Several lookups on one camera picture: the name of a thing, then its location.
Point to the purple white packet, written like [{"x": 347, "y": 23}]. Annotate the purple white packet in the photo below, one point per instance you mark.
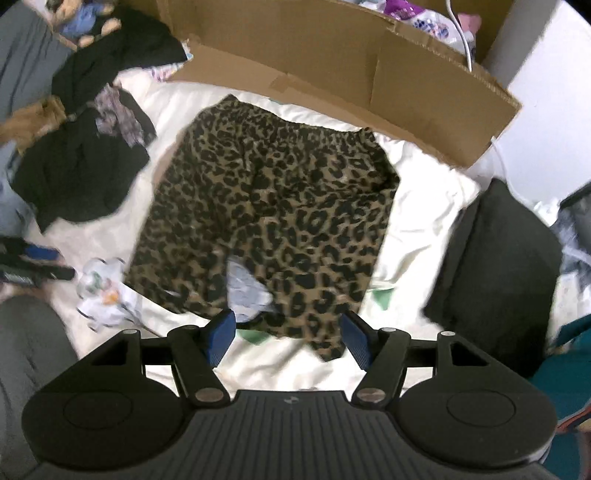
[{"x": 429, "y": 23}]

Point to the white bear printed blanket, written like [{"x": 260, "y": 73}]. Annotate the white bear printed blanket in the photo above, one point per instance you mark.
[{"x": 415, "y": 221}]

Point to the leopard print pants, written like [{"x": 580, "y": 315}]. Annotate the leopard print pants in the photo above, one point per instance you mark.
[{"x": 277, "y": 198}]

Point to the person's grey trouser leg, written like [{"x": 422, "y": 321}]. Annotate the person's grey trouser leg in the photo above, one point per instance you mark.
[{"x": 27, "y": 369}]

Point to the folded dark garment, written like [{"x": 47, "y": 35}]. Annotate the folded dark garment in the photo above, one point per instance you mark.
[{"x": 498, "y": 277}]

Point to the teddy bear in blue uniform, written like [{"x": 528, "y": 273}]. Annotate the teddy bear in blue uniform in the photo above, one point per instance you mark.
[{"x": 81, "y": 21}]

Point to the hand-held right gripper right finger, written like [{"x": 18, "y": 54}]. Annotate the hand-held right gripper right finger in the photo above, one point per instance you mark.
[{"x": 358, "y": 339}]

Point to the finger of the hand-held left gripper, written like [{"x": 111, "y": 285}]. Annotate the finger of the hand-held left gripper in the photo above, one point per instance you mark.
[
  {"x": 44, "y": 254},
  {"x": 51, "y": 273}
]

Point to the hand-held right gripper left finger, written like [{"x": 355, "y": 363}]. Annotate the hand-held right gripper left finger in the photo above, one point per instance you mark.
[{"x": 221, "y": 337}]

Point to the brown cardboard sheet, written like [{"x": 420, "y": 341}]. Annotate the brown cardboard sheet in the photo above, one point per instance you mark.
[{"x": 323, "y": 46}]

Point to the mustard brown garment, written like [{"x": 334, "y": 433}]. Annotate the mustard brown garment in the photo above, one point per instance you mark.
[{"x": 32, "y": 122}]

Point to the black garment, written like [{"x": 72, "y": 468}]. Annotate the black garment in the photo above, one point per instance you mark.
[
  {"x": 120, "y": 60},
  {"x": 78, "y": 170}
]

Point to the white floral cloth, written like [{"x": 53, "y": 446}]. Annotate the white floral cloth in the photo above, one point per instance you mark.
[{"x": 166, "y": 69}]

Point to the grey pillow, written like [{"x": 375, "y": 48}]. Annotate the grey pillow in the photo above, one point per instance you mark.
[{"x": 23, "y": 64}]

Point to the grey patterned garment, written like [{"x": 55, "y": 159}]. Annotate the grey patterned garment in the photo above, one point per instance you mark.
[{"x": 115, "y": 115}]

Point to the blue denim garment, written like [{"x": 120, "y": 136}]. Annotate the blue denim garment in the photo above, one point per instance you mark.
[{"x": 9, "y": 203}]

